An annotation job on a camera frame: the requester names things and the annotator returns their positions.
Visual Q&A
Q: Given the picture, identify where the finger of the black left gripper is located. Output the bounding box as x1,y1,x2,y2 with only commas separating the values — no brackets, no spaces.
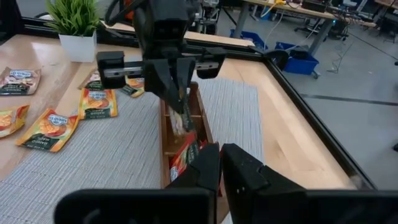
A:
175,57,197,103
144,58,184,114

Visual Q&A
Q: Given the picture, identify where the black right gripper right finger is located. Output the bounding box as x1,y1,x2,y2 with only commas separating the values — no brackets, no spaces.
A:
222,143,398,224

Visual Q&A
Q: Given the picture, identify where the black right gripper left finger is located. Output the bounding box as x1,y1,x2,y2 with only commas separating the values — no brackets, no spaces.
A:
54,142,222,224

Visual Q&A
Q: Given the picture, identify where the wooden compartment tea box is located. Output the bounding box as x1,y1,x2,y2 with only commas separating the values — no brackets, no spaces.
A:
158,81,231,224

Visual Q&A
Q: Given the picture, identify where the red strawberry tea packet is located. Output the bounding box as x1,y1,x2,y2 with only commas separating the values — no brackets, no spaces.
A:
169,132,208,183

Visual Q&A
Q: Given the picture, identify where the orange mango tea packet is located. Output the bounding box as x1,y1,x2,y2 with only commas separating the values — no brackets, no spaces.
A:
0,105,30,138
15,108,80,152
77,88,118,121
119,77,146,98

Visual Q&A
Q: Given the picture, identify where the green plant in white pot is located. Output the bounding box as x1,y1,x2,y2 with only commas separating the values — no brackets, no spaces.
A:
45,0,100,63

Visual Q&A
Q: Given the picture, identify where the grey woven placemat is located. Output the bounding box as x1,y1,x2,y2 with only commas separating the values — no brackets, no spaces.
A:
0,77,265,224

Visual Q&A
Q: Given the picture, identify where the blue plastic bin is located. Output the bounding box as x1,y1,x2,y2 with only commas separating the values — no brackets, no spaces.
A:
229,29,265,50
275,42,320,75

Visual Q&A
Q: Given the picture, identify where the wooden top desk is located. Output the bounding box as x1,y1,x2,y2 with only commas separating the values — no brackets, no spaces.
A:
242,0,377,57

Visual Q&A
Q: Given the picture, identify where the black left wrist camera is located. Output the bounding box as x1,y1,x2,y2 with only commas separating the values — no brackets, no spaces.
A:
148,19,188,41

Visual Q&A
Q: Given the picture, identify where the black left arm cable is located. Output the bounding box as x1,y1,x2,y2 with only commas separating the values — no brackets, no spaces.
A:
104,0,137,26

